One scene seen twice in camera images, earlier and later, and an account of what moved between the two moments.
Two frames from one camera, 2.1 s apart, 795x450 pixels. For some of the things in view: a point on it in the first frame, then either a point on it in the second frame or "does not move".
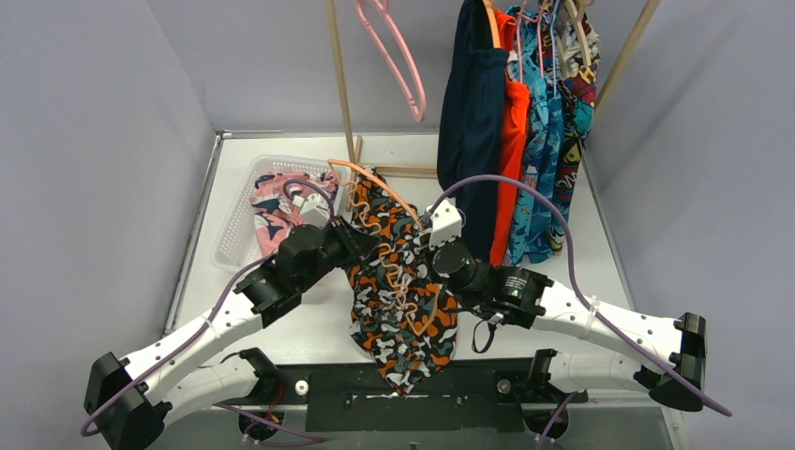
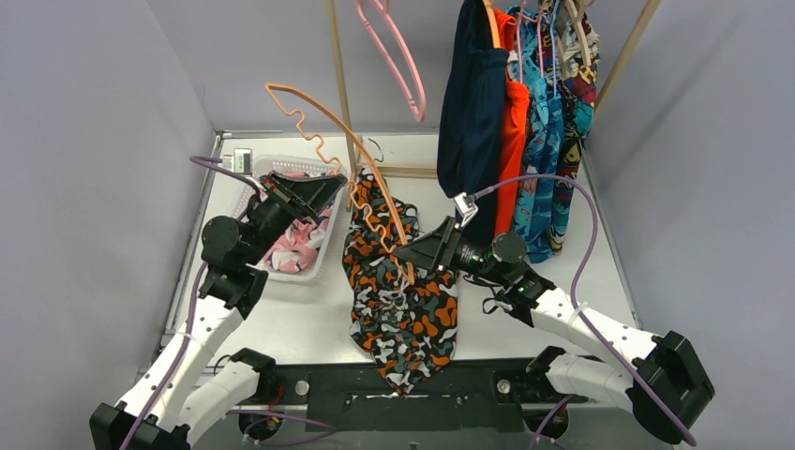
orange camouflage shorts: x=403 y=321 does not move
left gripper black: x=361 y=242 -> x=285 y=196
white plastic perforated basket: x=236 y=247 does not move
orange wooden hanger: x=379 y=236 -> x=359 y=191
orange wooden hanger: x=495 y=34 does not move
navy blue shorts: x=471 y=134 does not move
